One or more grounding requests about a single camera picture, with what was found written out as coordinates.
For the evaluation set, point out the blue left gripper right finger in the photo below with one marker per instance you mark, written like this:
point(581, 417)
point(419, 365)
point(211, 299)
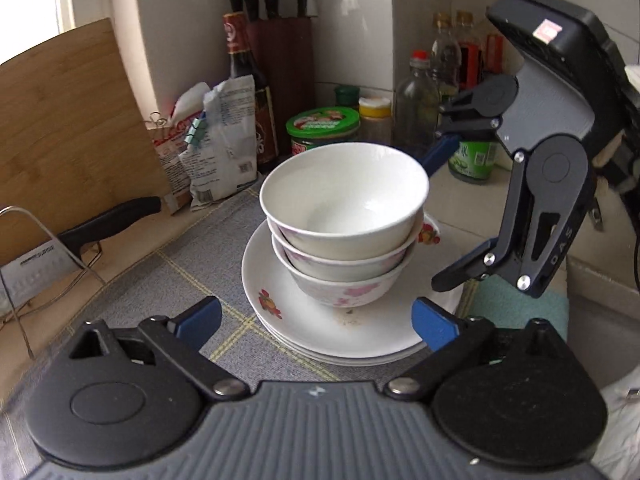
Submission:
point(435, 326)

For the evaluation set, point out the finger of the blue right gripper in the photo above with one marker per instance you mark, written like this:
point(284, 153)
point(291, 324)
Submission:
point(469, 267)
point(439, 153)

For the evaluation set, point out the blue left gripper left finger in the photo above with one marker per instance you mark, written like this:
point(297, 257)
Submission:
point(196, 325)

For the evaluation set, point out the white plate back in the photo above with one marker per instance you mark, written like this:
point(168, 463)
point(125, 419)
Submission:
point(377, 329)

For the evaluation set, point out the large white plate fruit decals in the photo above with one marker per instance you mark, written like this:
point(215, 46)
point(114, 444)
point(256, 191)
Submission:
point(348, 362)

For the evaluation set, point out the white bowl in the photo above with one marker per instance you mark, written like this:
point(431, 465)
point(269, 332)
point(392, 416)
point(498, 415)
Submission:
point(346, 201)
point(344, 270)
point(345, 294)

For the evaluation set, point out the white bowl front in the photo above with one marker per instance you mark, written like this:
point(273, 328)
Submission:
point(345, 294)

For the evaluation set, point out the green pickle jar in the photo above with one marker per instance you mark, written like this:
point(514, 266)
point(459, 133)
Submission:
point(473, 162)

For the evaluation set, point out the red cap glass bottle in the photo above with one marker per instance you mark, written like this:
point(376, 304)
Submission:
point(416, 108)

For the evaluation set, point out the grey teal dish towel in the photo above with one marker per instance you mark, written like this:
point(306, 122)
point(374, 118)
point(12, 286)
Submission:
point(163, 265)

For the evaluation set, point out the yellow lid spice jar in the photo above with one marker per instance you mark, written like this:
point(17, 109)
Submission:
point(376, 121)

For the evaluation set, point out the yellow cap sauce bottle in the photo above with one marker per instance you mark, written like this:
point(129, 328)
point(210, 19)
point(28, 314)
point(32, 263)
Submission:
point(445, 58)

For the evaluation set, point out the red label sauce bottle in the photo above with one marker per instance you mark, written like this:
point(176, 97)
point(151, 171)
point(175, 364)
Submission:
point(471, 48)

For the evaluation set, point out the small dark green jar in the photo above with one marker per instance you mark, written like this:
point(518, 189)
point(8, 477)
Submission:
point(347, 95)

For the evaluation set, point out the green lid sauce jar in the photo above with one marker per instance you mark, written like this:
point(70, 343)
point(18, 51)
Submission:
point(322, 126)

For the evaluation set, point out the white plastic food bag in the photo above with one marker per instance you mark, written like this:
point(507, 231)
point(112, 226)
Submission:
point(208, 145)

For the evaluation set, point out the brown knife block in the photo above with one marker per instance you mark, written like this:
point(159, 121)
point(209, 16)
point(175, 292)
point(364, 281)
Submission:
point(283, 48)

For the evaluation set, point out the bamboo cutting board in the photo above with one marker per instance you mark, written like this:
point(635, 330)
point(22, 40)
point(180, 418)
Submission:
point(73, 141)

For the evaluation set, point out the metal wire rack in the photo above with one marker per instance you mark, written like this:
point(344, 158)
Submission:
point(25, 277)

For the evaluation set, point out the cleaver knife black handle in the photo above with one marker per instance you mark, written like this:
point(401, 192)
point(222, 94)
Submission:
point(109, 223)

